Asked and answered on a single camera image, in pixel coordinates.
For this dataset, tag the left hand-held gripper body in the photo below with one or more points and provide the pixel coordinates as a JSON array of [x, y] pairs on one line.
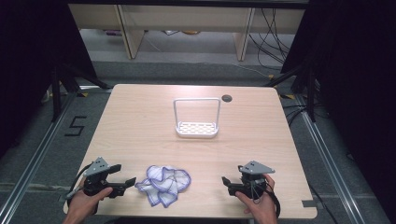
[[96, 169]]

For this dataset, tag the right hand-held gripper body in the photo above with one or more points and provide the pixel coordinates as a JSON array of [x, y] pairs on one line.
[[253, 169]]

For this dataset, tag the white cloth with purple edging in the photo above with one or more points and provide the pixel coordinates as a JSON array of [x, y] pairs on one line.
[[165, 185]]

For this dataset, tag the person's left hand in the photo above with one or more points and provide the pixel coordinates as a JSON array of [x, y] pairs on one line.
[[81, 205]]

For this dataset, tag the person's right hand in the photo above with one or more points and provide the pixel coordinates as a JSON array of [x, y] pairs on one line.
[[264, 208]]

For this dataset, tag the black metal stand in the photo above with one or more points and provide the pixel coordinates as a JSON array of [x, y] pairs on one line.
[[56, 93], [310, 93]]

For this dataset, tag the black curtain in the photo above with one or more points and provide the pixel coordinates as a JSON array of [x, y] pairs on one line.
[[358, 77], [28, 62]]

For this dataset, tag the beige desk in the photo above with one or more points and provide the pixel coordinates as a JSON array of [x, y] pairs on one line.
[[186, 15]]

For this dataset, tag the aluminium floor rail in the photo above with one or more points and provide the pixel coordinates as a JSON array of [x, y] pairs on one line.
[[330, 165], [34, 161]]

